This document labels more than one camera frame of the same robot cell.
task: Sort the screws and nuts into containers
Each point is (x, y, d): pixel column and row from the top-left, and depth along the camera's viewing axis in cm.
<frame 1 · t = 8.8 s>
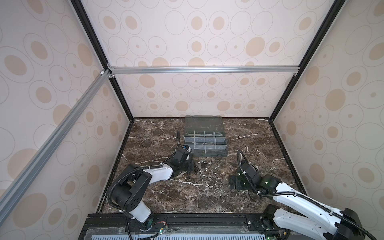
left hand: (197, 162, 91), fingers open
right hand: (239, 181, 82), fingers open
clear plastic organizer box: (205, 135, 108), point 3 cm above the table
silver hex bolt top: (216, 160, 97), on the table
silver hex bolt lower: (216, 167, 94), on the table

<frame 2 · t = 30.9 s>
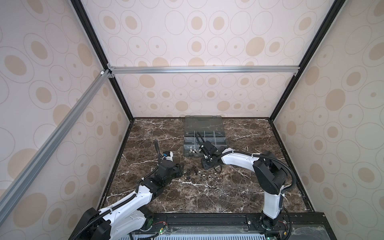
left hand: (185, 164, 83), fingers open
right hand: (210, 162, 95), fingers closed
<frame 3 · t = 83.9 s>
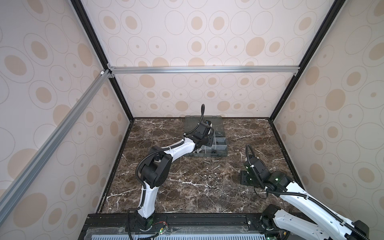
left hand: (214, 136, 93), fingers open
right hand: (245, 176, 79), fingers open
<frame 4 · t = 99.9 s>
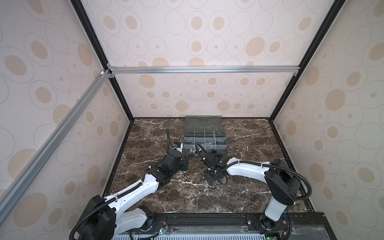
left hand: (191, 157, 82), fingers open
right hand: (213, 175, 89), fingers open
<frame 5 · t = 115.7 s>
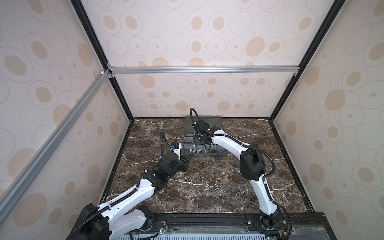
left hand: (192, 157, 79), fingers open
right hand: (204, 138, 99), fingers open
